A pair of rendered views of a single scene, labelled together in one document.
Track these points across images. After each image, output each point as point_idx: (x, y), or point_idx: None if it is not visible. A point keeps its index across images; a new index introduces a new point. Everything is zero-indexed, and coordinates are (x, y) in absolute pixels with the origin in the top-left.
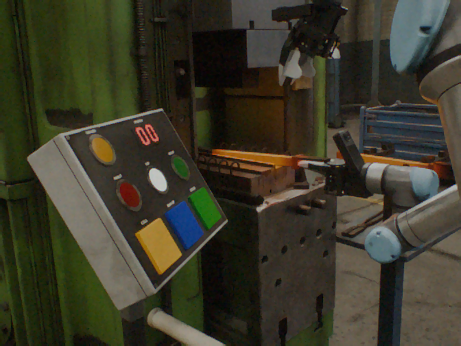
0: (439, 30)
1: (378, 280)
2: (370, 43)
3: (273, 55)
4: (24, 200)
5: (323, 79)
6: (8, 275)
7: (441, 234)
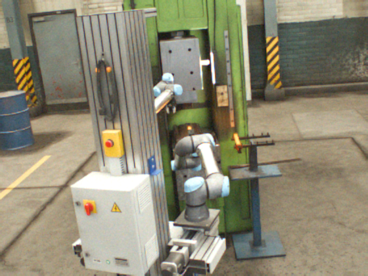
0: None
1: (338, 209)
2: None
3: (185, 99)
4: None
5: (241, 101)
6: None
7: (178, 164)
